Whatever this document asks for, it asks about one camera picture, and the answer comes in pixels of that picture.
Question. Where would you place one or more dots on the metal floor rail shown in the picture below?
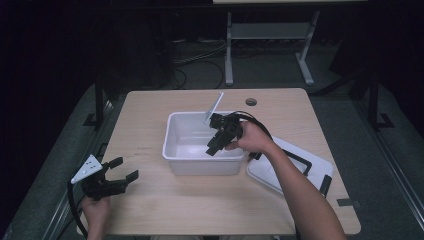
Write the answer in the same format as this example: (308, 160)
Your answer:
(393, 166)
(63, 196)

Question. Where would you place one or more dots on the white plastic bin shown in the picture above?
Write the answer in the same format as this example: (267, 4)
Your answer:
(186, 146)

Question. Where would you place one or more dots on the grey metal stand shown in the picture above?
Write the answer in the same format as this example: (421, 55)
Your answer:
(266, 31)

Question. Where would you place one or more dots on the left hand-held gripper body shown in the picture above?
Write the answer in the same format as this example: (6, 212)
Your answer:
(100, 186)

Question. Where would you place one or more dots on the person's right hand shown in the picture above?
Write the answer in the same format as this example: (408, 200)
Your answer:
(255, 138)

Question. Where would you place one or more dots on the person's left hand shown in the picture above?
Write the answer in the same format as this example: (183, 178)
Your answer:
(96, 210)

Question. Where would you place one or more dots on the black stand post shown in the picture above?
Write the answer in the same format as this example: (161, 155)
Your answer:
(375, 100)
(99, 100)

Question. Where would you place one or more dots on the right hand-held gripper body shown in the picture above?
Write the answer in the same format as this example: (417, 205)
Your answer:
(230, 126)

